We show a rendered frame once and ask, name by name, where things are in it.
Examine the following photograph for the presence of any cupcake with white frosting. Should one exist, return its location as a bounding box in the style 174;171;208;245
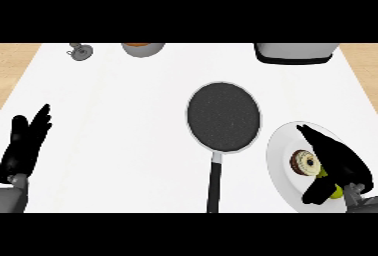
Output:
289;149;323;177

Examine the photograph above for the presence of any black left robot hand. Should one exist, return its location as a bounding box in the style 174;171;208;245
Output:
0;103;53;185

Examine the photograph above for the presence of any black frying pan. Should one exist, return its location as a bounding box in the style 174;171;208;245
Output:
184;81;262;214

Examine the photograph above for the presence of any grey toaster with black base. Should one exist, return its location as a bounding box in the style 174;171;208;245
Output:
252;43;341;66

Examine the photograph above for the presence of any white round plate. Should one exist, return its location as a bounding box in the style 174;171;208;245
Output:
264;120;360;214

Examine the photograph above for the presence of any grey pot with orange rim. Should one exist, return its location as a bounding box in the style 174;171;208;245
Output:
119;43;167;59

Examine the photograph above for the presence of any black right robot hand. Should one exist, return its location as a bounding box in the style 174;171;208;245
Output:
295;123;375;206

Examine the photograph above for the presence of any green fruit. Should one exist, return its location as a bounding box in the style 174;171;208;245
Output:
317;166;345;200

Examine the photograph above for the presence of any small grey metal object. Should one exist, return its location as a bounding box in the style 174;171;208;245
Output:
65;43;94;62

